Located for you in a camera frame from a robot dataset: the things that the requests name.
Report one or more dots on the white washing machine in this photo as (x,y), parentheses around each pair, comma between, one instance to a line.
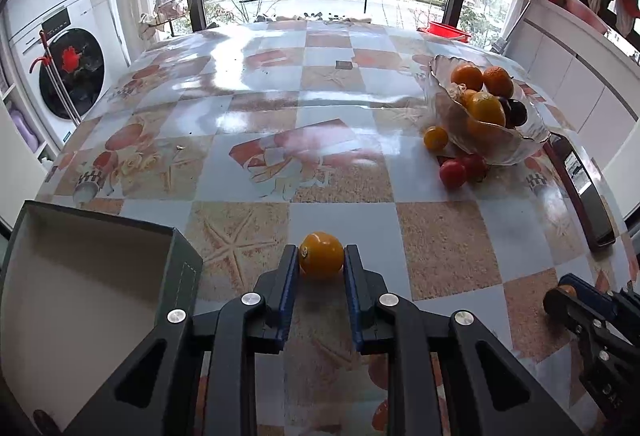
(75,75)

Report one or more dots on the white low cabinet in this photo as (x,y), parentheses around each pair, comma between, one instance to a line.
(565,65)

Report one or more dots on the checkered printed tablecloth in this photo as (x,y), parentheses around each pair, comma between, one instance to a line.
(250,115)

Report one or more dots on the pink plastic basin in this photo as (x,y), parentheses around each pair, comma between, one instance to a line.
(585,12)

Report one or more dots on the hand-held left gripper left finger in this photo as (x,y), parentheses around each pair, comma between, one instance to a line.
(289,296)

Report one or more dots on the red hanging garment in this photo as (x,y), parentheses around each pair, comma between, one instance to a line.
(627,10)

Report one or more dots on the small orange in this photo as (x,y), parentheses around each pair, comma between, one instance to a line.
(436,138)
(568,290)

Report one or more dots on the round orange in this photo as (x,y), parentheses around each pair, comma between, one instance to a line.
(498,80)
(467,76)

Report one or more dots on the wrapped flower bouquet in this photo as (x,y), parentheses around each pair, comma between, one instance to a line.
(162,13)

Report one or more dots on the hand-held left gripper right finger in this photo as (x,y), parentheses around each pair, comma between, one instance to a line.
(352,296)

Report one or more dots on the clear glass fruit bowl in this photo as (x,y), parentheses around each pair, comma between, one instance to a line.
(500,143)

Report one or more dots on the dark rectangular tray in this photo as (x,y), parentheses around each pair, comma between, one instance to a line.
(585,196)

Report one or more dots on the red plastic bucket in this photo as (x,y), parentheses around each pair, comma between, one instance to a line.
(447,30)

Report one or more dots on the large yellow orange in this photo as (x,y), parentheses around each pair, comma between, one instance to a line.
(486,110)
(322,256)

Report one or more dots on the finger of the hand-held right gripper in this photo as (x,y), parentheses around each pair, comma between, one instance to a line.
(565,311)
(590,292)

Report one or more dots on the red tomato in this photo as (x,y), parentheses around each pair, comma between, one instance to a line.
(452,172)
(476,165)

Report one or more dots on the dark green cardboard box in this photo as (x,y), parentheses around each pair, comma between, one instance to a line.
(75,296)

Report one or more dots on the dark purple plum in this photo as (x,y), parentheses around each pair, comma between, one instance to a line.
(516,112)

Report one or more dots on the black bollard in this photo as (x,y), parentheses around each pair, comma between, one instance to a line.
(366,1)

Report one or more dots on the purple detergent bottle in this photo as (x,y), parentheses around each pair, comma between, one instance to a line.
(25,130)

